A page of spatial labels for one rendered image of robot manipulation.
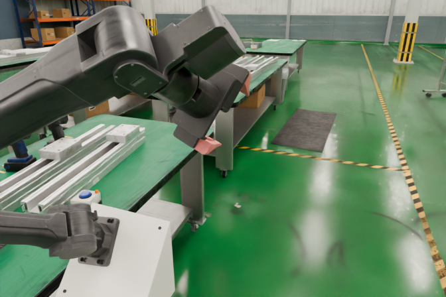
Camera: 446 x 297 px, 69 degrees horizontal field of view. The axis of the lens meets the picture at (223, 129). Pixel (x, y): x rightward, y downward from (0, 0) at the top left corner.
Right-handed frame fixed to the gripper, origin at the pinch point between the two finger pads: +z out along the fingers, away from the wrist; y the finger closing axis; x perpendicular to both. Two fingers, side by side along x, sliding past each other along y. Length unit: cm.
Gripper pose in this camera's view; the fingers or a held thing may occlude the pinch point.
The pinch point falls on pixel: (229, 117)
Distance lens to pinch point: 54.9
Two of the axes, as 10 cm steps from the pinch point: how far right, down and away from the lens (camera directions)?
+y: 4.9, -8.7, -0.1
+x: -7.4, -4.2, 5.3
